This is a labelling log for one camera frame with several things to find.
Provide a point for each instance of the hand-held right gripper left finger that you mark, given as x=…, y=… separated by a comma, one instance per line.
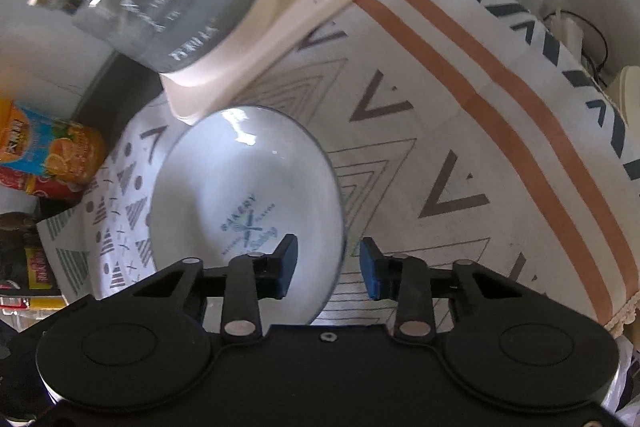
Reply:
x=286, y=264

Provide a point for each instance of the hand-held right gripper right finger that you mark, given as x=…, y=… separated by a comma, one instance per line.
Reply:
x=371, y=269

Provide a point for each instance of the small white plate blue print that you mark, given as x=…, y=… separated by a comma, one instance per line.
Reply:
x=240, y=197

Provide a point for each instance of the patterned fringed tablecloth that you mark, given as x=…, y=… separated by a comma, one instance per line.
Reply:
x=450, y=132

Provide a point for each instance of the oil bottle yellow label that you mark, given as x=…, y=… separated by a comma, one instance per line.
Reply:
x=37, y=264

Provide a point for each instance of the orange juice bottle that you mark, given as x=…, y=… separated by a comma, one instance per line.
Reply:
x=55, y=147

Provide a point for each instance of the cream kettle base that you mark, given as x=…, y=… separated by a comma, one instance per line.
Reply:
x=300, y=2

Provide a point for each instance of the white plastic bag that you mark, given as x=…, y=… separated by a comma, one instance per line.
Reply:
x=627, y=367

